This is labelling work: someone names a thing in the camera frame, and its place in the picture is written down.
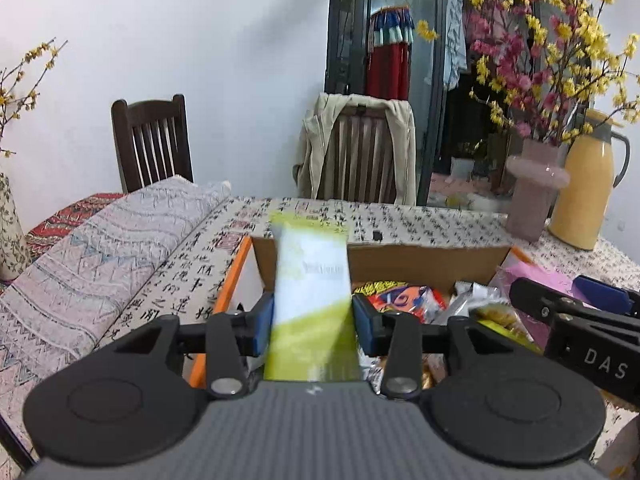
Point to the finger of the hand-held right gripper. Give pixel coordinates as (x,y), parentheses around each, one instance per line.
(600,292)
(540,295)

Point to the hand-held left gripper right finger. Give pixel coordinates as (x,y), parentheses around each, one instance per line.
(365,325)

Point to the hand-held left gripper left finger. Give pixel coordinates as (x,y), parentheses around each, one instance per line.
(263,325)

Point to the red yellow snack packet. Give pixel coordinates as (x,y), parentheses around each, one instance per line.
(400,300)

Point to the green white snack packet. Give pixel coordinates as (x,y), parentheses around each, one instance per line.
(310,290)

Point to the heap of mixed snack packets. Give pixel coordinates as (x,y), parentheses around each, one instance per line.
(480,310)

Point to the red cardboard box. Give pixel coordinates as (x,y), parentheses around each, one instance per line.
(400,265)

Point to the yellow thermos jug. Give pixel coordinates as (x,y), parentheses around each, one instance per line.
(582,195)

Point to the pink glass vase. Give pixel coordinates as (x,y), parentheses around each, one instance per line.
(532,195)

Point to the brown slatted wooden chair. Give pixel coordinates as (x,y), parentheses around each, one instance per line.
(360,160)

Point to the beige jacket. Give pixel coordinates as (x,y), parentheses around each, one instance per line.
(310,160)

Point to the folded pink patterned blanket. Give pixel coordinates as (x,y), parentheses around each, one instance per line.
(100,270)

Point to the dark wooden chair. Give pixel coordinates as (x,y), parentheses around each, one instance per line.
(150,145)

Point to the red patterned tablecloth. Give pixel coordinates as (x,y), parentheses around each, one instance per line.
(65,220)

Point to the large yellow pink blossom branches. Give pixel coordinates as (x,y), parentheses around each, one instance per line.
(560,50)

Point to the red blue hanging costume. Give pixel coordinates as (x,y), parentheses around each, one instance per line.
(390,60)

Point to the floral patterned vase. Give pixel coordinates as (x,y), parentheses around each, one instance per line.
(11,230)

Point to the pale hanging shirt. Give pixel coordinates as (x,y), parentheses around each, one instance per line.
(454,35)

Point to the dark framed glass door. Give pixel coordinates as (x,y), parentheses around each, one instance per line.
(350,35)

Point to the thin yellow blossom branches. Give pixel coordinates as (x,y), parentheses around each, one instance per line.
(25,85)

